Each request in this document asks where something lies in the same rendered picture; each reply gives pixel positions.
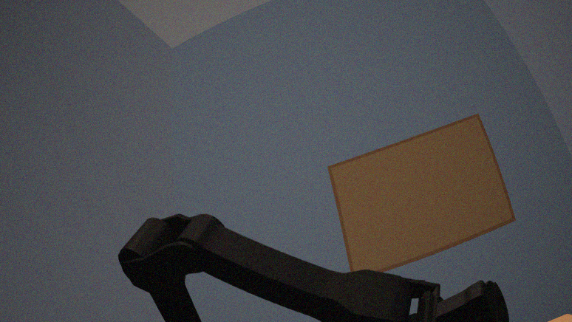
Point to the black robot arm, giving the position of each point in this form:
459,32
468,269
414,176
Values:
162,251

